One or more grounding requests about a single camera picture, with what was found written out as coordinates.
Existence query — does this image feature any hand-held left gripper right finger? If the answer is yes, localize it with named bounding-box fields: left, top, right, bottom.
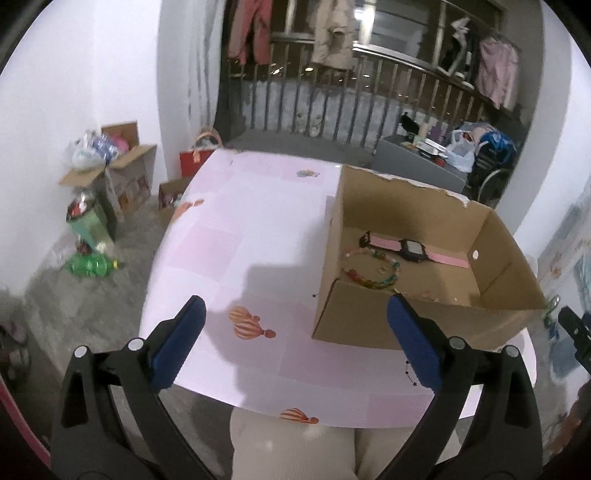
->
left=379, top=293, right=543, bottom=480

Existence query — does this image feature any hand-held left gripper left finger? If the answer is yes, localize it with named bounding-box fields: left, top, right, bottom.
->
left=51, top=295, right=218, bottom=480

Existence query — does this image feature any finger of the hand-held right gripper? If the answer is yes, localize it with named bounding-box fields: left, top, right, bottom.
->
left=558, top=305, right=591, bottom=377

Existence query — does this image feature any multicolour bead bracelet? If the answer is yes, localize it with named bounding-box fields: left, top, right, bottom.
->
left=344, top=249, right=400, bottom=291

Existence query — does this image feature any pink strap digital watch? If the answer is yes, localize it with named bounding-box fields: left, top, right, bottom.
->
left=359, top=232, right=471, bottom=268

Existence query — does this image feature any teal floral cloth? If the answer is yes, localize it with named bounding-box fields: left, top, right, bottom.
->
left=538, top=203, right=591, bottom=398

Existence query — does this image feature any green plastic bottle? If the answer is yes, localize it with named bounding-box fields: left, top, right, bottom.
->
left=67, top=254, right=123, bottom=278

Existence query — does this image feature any pink balloon print tablecloth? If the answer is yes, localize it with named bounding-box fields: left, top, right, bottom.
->
left=139, top=148, right=539, bottom=430

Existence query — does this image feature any small brown cardboard box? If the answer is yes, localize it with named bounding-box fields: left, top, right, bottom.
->
left=159, top=178, right=192, bottom=210

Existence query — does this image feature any pink slipper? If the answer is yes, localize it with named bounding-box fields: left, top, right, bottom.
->
left=0, top=323, right=28, bottom=352

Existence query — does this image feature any printed cardboard box with flaps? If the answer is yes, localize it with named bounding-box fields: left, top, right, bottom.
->
left=60, top=122, right=158, bottom=217

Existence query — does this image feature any red gift bag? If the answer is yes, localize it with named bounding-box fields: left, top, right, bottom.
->
left=179, top=128, right=225, bottom=178

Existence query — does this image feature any grey side table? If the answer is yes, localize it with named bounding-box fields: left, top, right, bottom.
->
left=372, top=136, right=472, bottom=195

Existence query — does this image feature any white knotted plastic bag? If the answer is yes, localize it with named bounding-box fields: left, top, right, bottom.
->
left=445, top=129, right=476, bottom=174

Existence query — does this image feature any white plastic bag with clutter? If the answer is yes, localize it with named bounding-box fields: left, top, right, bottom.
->
left=71, top=131, right=108, bottom=167

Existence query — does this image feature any metal railing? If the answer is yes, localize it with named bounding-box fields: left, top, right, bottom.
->
left=222, top=37, right=499, bottom=153

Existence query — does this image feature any hanging pink shirt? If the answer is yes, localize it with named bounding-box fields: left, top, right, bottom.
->
left=475, top=37, right=520, bottom=109

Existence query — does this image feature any hanging beige coat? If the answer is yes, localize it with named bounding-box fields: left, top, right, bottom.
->
left=311, top=0, right=356, bottom=70

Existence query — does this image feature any hanging pink jacket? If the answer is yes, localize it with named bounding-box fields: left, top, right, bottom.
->
left=228, top=0, right=273, bottom=65

